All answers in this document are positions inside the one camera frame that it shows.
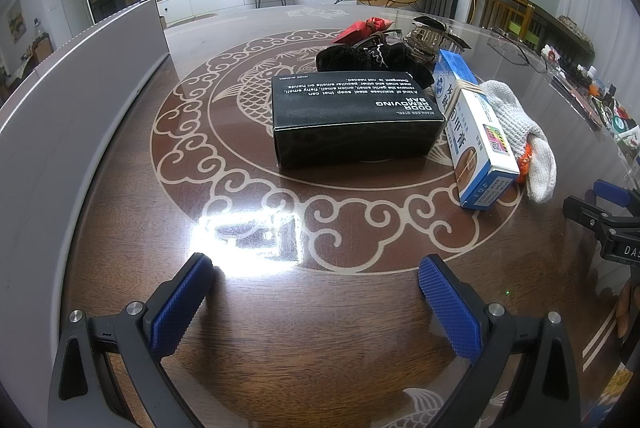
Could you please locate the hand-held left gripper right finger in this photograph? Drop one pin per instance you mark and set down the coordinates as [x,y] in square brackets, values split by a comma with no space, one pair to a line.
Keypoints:
[452,308]

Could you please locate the person's right hand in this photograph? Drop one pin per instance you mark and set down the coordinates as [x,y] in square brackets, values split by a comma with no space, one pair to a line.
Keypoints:
[627,313]

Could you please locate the red gift pouch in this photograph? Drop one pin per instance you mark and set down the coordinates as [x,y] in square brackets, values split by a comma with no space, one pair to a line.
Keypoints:
[362,28]

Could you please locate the dark wooden sideboard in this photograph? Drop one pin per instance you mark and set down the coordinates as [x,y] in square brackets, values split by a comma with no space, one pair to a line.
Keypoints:
[560,28]

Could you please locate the metal comb hair clip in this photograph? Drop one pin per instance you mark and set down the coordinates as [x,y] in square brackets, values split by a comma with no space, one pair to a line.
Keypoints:
[432,39]

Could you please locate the white foam storage box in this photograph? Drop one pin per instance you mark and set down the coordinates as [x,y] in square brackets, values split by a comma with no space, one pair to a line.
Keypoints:
[75,133]

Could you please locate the blue and white carton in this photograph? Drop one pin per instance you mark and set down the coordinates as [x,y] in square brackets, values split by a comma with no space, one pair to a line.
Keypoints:
[475,143]

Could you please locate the brown patterned glass desktop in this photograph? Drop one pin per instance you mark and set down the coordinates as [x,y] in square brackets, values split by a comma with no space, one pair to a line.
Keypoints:
[310,308]

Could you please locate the framed wall picture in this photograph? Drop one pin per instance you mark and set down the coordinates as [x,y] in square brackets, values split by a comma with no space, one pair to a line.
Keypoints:
[16,21]

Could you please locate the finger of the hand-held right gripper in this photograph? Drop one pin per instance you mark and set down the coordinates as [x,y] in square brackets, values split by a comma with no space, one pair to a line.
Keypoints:
[617,195]
[592,213]

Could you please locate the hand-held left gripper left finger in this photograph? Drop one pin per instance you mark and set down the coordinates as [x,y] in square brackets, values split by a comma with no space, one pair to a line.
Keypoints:
[182,303]

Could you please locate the pile of small desk clutter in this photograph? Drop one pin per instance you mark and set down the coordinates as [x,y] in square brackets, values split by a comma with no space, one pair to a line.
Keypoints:
[600,98]

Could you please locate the white knit glove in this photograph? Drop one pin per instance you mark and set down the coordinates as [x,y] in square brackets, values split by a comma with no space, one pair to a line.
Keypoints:
[525,118]

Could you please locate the black cardboard box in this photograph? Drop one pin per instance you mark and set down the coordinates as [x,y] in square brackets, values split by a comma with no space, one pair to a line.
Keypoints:
[350,118]

